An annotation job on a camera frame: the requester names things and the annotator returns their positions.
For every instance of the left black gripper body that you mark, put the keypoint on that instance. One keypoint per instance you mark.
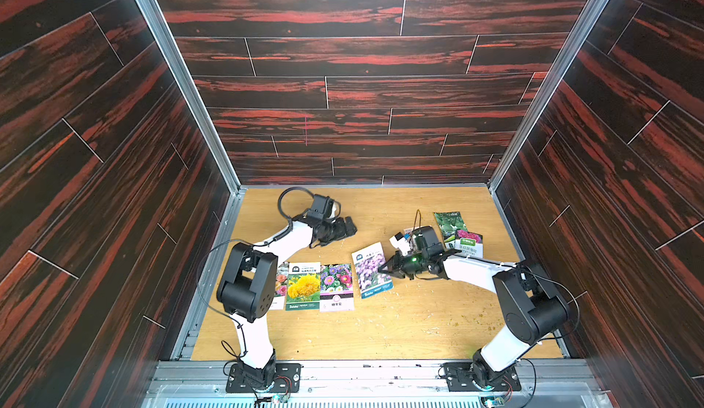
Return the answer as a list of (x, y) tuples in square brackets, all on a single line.
[(335, 230)]

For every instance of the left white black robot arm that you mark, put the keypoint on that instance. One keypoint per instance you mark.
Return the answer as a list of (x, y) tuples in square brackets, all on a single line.
[(247, 286)]

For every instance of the yellow marigold seed packet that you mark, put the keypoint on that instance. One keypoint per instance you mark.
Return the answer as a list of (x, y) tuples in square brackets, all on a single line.
[(304, 287)]

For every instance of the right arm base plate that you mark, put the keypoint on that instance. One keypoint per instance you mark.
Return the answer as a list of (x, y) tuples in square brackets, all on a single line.
[(468, 376)]

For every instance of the purple flower seed packet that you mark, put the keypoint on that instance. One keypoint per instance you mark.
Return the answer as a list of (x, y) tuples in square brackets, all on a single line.
[(366, 263)]

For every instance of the multicolour flower seed packet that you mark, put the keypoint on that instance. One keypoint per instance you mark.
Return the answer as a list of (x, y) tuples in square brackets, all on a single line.
[(281, 286)]

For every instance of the front aluminium rail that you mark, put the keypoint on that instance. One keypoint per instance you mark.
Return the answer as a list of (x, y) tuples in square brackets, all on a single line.
[(377, 383)]

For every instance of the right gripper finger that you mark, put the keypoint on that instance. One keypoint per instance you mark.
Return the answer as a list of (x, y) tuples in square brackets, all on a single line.
[(396, 261), (388, 269)]

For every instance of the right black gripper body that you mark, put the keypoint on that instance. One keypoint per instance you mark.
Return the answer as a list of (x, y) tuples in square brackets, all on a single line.
[(404, 262)]

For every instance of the pink aster seed packet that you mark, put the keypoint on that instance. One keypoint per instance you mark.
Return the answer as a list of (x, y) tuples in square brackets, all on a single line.
[(336, 290)]

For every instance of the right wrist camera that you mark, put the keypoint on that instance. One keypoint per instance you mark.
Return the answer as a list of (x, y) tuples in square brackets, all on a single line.
[(402, 243)]

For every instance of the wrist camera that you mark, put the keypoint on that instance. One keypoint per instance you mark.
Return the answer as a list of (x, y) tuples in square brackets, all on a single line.
[(402, 243), (323, 208)]

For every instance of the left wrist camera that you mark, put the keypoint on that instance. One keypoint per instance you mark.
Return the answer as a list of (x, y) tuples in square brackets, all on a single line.
[(323, 208)]

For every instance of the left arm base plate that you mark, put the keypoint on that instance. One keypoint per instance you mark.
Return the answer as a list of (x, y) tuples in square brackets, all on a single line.
[(279, 377)]

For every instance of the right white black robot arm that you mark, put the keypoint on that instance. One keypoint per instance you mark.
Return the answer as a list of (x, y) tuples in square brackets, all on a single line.
[(531, 304)]

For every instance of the dark green leaf seed packet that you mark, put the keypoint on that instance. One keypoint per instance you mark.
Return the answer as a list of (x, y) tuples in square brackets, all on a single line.
[(450, 223)]

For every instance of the green magenta seed packet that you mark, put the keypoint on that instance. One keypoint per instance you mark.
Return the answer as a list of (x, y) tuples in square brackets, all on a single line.
[(469, 244)]

